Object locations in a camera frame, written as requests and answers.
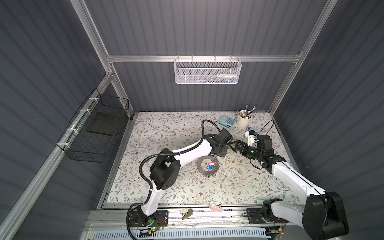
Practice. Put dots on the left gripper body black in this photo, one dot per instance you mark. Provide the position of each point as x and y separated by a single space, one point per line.
223 151

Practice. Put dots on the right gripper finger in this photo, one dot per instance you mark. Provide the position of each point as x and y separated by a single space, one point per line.
234 142
235 149

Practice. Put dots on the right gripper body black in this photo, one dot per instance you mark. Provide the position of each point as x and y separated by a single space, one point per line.
249 151

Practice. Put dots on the grey beaded keyring coil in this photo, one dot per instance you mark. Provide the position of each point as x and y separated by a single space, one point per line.
202 162

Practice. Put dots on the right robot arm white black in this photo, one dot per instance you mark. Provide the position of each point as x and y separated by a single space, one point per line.
322 214

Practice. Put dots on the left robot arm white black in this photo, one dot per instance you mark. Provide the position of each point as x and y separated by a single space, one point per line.
161 170

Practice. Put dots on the white pen cup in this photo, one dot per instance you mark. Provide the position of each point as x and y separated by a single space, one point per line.
243 123

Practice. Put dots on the teal calculator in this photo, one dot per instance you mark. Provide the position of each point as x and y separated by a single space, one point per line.
227 122

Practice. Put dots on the pink tape dispenser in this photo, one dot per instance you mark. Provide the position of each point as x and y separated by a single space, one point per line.
215 207

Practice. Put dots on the floral table mat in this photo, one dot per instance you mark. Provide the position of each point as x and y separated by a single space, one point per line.
237 182

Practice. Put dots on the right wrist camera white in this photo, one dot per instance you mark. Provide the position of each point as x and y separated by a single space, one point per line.
250 135

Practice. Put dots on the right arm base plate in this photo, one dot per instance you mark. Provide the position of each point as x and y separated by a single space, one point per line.
259 215

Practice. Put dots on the white wire wall basket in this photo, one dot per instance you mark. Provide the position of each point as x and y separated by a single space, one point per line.
207 71

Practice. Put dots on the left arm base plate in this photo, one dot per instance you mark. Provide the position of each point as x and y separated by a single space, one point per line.
159 218

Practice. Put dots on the black wire side basket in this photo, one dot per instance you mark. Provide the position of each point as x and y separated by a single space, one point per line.
97 130

